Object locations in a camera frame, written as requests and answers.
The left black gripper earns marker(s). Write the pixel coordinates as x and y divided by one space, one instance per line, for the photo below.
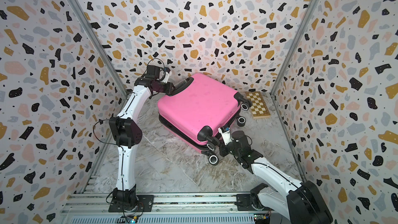
171 86

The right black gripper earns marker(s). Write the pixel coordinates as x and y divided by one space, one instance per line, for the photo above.
222 149

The pink hard-shell suitcase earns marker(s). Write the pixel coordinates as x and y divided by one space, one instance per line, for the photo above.
198 109

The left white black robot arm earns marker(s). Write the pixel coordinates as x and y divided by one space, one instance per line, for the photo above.
127 136

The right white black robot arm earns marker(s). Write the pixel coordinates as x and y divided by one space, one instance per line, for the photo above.
279 180

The wooden chessboard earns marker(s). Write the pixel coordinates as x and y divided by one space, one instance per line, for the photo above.
259 108

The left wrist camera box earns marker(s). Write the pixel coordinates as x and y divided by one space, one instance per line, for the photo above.
157 73

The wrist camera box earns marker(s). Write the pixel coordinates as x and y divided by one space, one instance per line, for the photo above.
226 135
157 73

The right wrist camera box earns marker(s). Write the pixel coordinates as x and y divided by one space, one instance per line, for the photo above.
226 135

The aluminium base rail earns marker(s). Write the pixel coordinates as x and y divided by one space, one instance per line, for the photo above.
192 208

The left aluminium corner post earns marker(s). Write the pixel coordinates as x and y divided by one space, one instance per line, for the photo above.
97 45

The aluminium corner post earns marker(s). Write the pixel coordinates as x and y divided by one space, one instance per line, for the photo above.
97 45
295 43

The right aluminium corner post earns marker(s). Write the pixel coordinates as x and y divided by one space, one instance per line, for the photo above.
295 43

